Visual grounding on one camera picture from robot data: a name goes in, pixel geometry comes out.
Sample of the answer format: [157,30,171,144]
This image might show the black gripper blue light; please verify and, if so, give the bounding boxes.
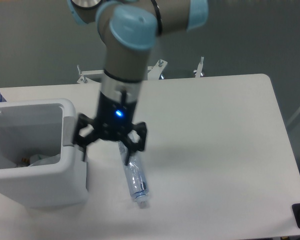
[72,91,148,166]

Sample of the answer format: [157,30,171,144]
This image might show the crushed clear plastic bottle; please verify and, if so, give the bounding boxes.
[118,141,149,209]

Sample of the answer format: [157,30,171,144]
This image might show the white plastic wrapper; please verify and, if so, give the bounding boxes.
[29,154,61,167]

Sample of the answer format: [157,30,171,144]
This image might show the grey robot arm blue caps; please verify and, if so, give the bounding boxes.
[67,0,209,164]

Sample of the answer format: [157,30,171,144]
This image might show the white trash can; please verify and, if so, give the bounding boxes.
[0,98,89,208]

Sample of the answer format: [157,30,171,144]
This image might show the orange striped trash in bin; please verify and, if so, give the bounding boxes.
[21,158,30,165]

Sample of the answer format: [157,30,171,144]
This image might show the white base frame with bolts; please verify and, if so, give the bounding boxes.
[76,56,205,84]

